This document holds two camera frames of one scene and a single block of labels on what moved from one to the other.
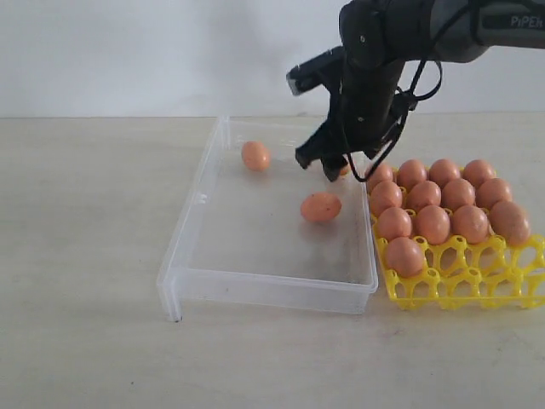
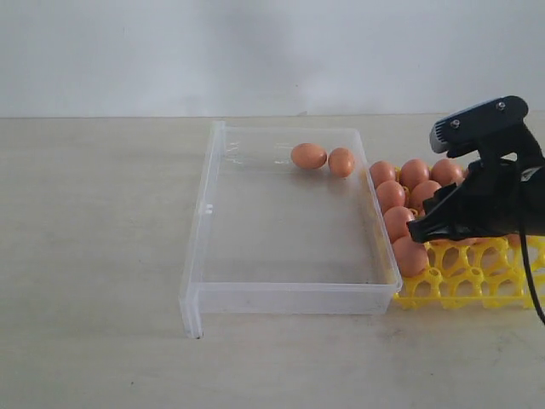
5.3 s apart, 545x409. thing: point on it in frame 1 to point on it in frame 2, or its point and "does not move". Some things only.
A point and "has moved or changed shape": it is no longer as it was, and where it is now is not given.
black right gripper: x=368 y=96 to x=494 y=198
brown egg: x=382 y=173 does not move
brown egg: x=411 y=172 does not move
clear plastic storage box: x=261 y=230 has moved or changed shape
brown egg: x=442 y=171 does not move
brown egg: x=424 y=194 does not move
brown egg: x=320 y=207 to x=472 y=242
